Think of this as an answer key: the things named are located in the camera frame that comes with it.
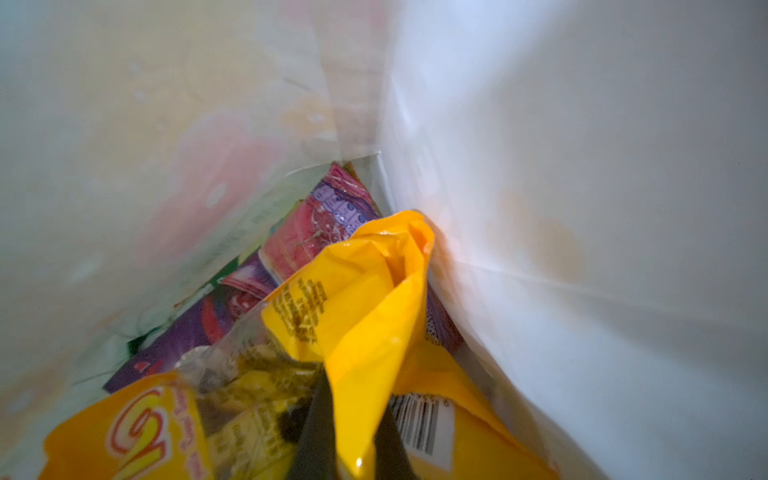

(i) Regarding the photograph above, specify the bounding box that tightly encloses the white green paper bag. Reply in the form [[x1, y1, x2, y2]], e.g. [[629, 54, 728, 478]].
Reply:
[[1, 1, 767, 479]]

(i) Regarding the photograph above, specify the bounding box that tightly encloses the purple berries candy packet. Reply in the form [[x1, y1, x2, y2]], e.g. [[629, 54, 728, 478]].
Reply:
[[103, 161, 466, 394]]

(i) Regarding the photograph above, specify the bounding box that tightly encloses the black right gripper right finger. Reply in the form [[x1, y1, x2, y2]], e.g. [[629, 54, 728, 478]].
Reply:
[[374, 406, 417, 480]]

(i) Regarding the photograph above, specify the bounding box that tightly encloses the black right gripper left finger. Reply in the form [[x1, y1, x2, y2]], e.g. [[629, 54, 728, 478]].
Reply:
[[285, 371, 337, 479]]

